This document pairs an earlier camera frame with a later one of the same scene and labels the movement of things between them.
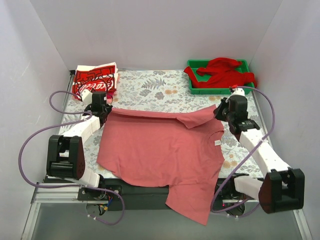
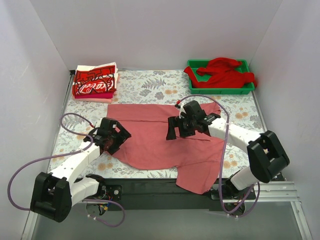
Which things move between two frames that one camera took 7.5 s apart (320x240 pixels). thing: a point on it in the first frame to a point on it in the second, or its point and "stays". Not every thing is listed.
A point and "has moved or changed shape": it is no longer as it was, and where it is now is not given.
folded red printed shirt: [99, 79] stays
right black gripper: [220, 111] to [178, 122]
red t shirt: [222, 73] stays
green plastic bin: [195, 64] stays
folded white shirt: [85, 68] stays
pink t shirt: [184, 151] has moved or changed shape
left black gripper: [105, 113] to [120, 136]
